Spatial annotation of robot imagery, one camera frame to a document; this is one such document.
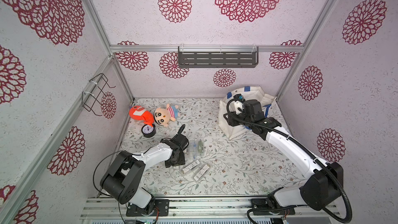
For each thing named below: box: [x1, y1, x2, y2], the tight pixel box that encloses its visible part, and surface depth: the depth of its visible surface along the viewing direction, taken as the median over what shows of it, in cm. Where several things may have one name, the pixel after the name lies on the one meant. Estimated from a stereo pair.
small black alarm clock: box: [140, 123, 156, 138], surface depth 102 cm
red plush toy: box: [129, 105, 155, 128], surface depth 103 cm
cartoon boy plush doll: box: [153, 103, 181, 128], surface depth 102 cm
